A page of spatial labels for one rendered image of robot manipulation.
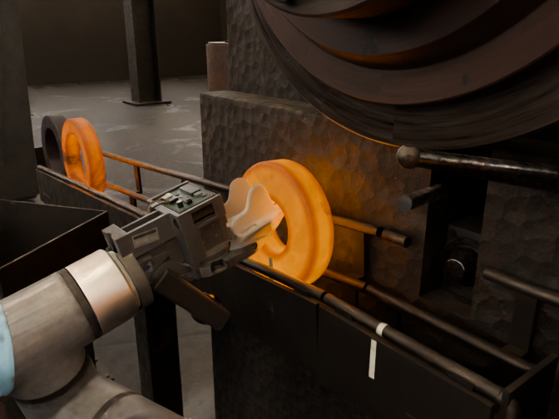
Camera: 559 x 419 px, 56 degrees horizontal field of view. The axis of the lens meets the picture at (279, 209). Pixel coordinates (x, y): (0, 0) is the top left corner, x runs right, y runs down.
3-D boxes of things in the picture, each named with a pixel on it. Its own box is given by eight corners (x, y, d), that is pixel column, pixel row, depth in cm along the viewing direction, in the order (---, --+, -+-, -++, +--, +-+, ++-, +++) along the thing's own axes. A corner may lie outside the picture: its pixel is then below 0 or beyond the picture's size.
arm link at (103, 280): (111, 347, 49) (82, 313, 56) (154, 321, 52) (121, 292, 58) (81, 283, 46) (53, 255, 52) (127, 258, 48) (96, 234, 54)
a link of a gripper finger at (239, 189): (278, 165, 61) (213, 198, 57) (288, 209, 64) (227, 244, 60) (262, 160, 64) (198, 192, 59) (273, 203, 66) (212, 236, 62)
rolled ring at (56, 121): (56, 115, 121) (71, 113, 123) (36, 115, 136) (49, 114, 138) (70, 193, 125) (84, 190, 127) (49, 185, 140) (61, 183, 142)
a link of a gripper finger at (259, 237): (278, 225, 58) (212, 264, 53) (281, 237, 58) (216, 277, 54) (253, 214, 61) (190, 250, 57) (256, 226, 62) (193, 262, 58)
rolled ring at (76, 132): (82, 217, 120) (96, 214, 122) (96, 172, 106) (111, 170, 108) (56, 152, 126) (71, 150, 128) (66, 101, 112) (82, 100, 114)
